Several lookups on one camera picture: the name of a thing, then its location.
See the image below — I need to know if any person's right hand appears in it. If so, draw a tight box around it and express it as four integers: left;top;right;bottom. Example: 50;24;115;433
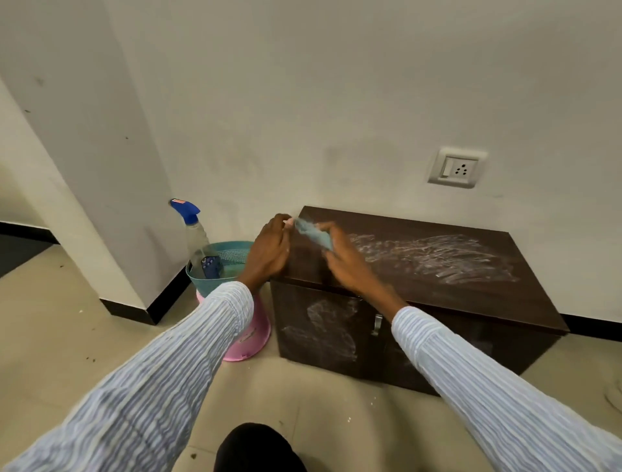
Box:
317;222;409;322

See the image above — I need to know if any person's right forearm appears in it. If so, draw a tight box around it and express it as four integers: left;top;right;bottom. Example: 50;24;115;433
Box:
391;306;622;472

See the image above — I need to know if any person's left forearm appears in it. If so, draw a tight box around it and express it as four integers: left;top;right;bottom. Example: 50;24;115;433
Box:
0;280;255;472

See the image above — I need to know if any pink plastic bucket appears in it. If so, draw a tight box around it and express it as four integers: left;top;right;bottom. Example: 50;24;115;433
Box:
195;288;272;362

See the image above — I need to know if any person's black trouser knee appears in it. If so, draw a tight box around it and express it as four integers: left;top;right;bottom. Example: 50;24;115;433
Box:
214;422;308;472

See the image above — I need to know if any person's left hand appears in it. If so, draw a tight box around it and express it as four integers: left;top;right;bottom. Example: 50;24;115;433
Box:
237;213;294;292

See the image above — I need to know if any teal plastic basket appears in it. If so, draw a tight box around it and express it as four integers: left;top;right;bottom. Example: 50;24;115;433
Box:
186;241;255;298

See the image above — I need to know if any clear spray bottle blue nozzle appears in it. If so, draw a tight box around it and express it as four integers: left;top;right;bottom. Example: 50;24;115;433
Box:
168;198;213;280

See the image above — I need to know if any white wall power socket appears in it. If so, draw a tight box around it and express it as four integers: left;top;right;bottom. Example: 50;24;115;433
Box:
428;147;488;189

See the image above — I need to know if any dark brown wooden cabinet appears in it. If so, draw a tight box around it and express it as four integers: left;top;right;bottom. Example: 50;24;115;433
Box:
269;206;570;397

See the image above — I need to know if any light blue cleaning cloth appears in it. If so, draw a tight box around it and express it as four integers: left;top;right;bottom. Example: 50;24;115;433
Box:
294;217;334;253

